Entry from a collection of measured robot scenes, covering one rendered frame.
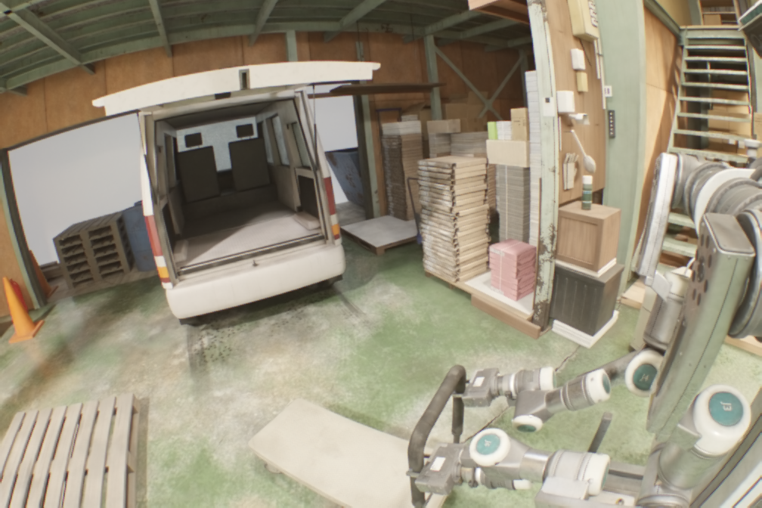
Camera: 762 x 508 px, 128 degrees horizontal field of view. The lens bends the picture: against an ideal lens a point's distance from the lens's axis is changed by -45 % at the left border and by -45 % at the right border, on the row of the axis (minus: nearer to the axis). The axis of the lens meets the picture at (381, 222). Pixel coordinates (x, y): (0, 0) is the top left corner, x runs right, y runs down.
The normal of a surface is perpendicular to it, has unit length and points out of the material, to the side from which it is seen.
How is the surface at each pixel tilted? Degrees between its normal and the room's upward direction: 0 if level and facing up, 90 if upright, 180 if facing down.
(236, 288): 87
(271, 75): 106
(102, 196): 90
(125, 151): 90
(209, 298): 88
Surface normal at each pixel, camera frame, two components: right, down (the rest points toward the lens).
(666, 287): -0.62, -0.02
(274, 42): 0.48, 0.20
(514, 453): -0.27, -0.86
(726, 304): -0.59, 0.40
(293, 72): 0.50, 0.45
